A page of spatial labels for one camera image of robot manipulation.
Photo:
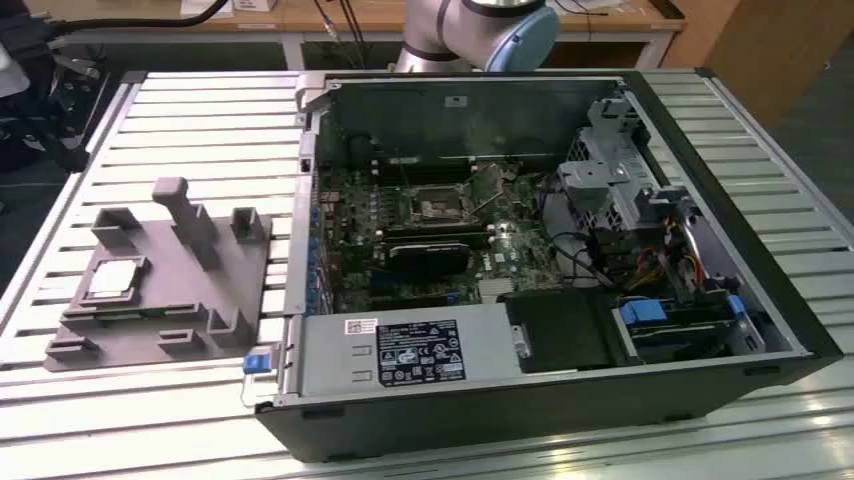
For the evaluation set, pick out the silver square CPU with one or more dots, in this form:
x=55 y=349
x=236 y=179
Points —
x=114 y=278

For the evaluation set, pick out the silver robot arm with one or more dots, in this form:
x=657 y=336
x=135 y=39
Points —
x=434 y=30

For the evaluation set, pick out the CPU socket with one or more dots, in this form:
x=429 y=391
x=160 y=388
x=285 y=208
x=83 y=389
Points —
x=437 y=204

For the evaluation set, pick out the black RAM slot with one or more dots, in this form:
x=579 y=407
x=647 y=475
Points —
x=434 y=234

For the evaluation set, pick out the grey parts rack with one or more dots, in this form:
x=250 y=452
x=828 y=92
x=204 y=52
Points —
x=181 y=280

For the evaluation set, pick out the wooden desk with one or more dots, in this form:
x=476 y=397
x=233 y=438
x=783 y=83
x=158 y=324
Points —
x=334 y=17

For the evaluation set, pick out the green motherboard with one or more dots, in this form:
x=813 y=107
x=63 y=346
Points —
x=361 y=210

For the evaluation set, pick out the blue case latch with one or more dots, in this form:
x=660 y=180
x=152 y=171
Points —
x=258 y=362

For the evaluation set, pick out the black graphics card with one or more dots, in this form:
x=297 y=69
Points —
x=428 y=257

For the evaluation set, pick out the white barcode sticker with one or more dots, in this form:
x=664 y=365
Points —
x=361 y=327

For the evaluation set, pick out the silver power supply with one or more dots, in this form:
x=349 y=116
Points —
x=334 y=355

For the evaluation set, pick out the thin metal locking lever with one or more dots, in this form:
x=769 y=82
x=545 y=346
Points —
x=493 y=201

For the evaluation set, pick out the black rating label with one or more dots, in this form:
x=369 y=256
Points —
x=422 y=354

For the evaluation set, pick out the silver chipset heatsink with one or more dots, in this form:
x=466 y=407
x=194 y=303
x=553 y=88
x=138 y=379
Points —
x=498 y=291

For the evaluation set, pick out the silver disk bay cage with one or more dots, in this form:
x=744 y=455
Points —
x=601 y=185

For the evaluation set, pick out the black plastic shroud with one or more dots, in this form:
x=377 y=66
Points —
x=561 y=332

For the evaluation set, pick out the black open PC case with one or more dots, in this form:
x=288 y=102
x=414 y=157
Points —
x=468 y=425

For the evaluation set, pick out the blue disk carrier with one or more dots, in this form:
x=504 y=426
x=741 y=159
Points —
x=644 y=314

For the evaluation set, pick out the wooden cabinet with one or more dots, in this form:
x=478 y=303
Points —
x=775 y=55

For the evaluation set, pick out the small blue clip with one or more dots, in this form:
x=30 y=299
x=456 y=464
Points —
x=736 y=306

